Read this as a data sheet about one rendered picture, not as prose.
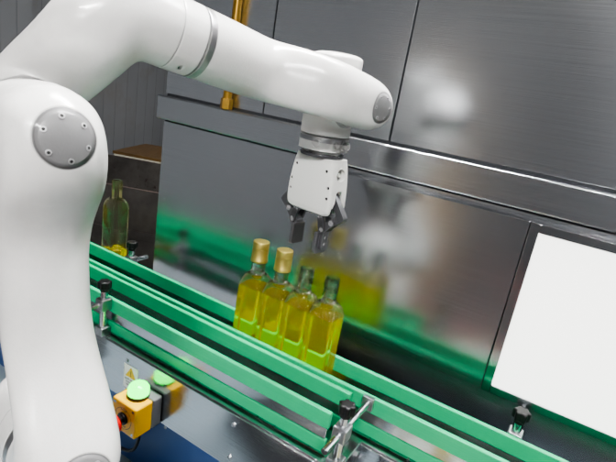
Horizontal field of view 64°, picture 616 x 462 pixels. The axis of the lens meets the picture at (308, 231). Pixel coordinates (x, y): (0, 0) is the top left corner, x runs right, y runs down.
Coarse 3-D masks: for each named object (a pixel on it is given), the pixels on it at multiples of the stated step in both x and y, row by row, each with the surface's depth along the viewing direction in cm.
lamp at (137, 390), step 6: (132, 384) 99; (138, 384) 99; (144, 384) 100; (132, 390) 98; (138, 390) 98; (144, 390) 99; (126, 396) 99; (132, 396) 98; (138, 396) 98; (144, 396) 99
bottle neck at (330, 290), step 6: (330, 276) 94; (336, 276) 95; (324, 282) 94; (330, 282) 92; (336, 282) 93; (324, 288) 93; (330, 288) 93; (336, 288) 93; (324, 294) 94; (330, 294) 93; (336, 294) 94; (324, 300) 94; (330, 300) 93
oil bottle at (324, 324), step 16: (320, 304) 94; (336, 304) 95; (320, 320) 93; (336, 320) 94; (304, 336) 96; (320, 336) 94; (336, 336) 96; (304, 352) 97; (320, 352) 95; (320, 368) 95
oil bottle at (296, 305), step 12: (288, 300) 97; (300, 300) 95; (312, 300) 96; (288, 312) 97; (300, 312) 95; (288, 324) 98; (300, 324) 96; (288, 336) 98; (300, 336) 97; (288, 348) 99; (300, 348) 98
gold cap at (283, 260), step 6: (282, 252) 97; (288, 252) 97; (276, 258) 98; (282, 258) 97; (288, 258) 98; (276, 264) 98; (282, 264) 98; (288, 264) 98; (276, 270) 98; (282, 270) 98; (288, 270) 98
